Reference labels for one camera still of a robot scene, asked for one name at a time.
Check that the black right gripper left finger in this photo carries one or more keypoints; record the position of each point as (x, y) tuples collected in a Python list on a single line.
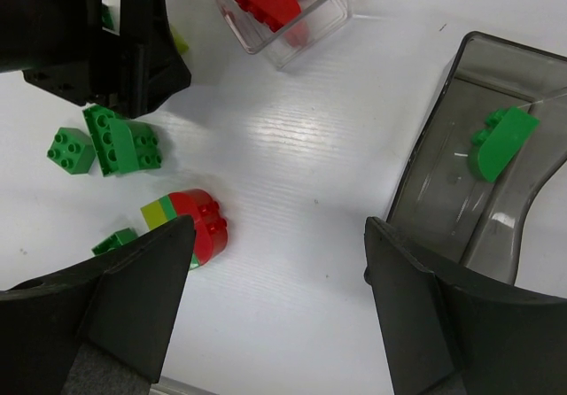
[(102, 326)]

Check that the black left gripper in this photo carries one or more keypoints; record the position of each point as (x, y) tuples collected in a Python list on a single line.
[(61, 47)]

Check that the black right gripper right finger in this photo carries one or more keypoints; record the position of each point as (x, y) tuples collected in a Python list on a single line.
[(450, 330)]

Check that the lime 2x4 lego brick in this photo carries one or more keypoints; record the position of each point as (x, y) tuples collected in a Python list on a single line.
[(181, 46)]

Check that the small green 1x2 lego brick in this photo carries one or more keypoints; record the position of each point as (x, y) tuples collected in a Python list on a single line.
[(107, 17)]

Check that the dark green 2x4 lego brick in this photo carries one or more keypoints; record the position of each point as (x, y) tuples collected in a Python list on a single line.
[(98, 120)]

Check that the lime red striped arch lego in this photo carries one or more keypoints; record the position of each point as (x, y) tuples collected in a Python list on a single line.
[(211, 228)]

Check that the small green lego piece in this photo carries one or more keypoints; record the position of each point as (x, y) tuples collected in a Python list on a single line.
[(495, 145)]

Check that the dark green printed lego brick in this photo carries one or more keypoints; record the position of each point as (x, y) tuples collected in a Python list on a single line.
[(115, 241)]

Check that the grey translucent plastic container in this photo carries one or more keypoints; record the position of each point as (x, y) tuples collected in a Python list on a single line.
[(439, 203)]

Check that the dark green 2x2 lego brick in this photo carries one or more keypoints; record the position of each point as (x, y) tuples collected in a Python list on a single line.
[(72, 150)]

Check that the clear plastic container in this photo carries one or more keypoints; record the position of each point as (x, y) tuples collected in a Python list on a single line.
[(283, 29)]

